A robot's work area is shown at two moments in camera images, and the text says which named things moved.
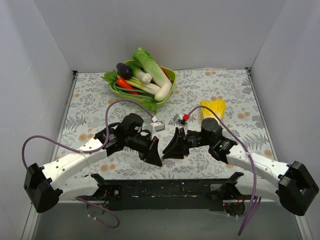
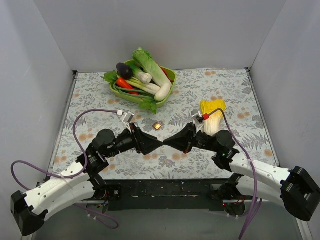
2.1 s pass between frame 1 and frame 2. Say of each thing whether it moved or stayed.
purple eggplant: stayed
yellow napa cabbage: stayed
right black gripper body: stayed
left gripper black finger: moved
